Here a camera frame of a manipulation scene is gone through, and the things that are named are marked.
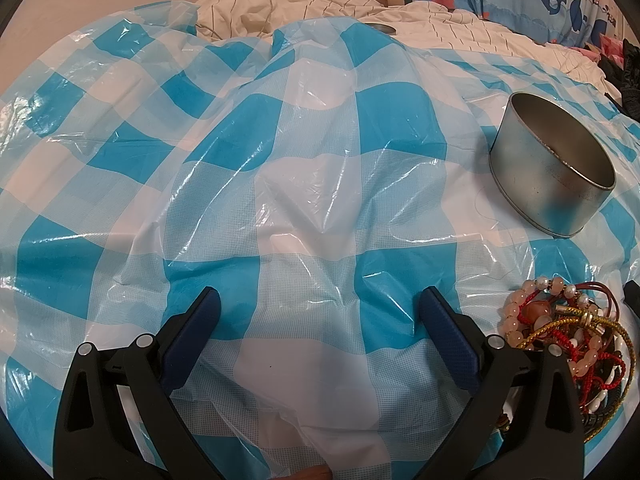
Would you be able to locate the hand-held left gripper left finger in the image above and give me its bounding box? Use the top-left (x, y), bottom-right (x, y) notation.
top-left (54, 286), bottom-right (222, 480)

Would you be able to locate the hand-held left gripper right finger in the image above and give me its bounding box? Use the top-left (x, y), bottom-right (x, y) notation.
top-left (419, 286), bottom-right (586, 480)

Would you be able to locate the gold cord bracelet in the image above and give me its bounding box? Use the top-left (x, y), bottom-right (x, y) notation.
top-left (515, 305), bottom-right (633, 352)

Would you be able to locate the pearl bracelet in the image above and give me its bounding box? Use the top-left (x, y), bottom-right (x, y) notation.
top-left (545, 276), bottom-right (594, 307)

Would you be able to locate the pink bead bracelet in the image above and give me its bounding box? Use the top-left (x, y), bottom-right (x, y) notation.
top-left (502, 277), bottom-right (601, 386)

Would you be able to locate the white bead bracelet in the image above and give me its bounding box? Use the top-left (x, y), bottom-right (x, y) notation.
top-left (570, 320), bottom-right (629, 412)

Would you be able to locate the round metal tin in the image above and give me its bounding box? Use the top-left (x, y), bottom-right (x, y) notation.
top-left (489, 92), bottom-right (617, 239)

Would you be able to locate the blue checkered plastic sheet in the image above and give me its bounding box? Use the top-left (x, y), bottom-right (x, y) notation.
top-left (0, 2), bottom-right (640, 480)

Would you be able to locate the dark cloth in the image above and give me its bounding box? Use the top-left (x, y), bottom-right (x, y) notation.
top-left (597, 40), bottom-right (640, 122)

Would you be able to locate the pink cloth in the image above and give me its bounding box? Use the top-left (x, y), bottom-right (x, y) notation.
top-left (582, 35), bottom-right (624, 62)

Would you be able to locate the striped white duvet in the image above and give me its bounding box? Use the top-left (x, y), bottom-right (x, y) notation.
top-left (194, 0), bottom-right (615, 87)

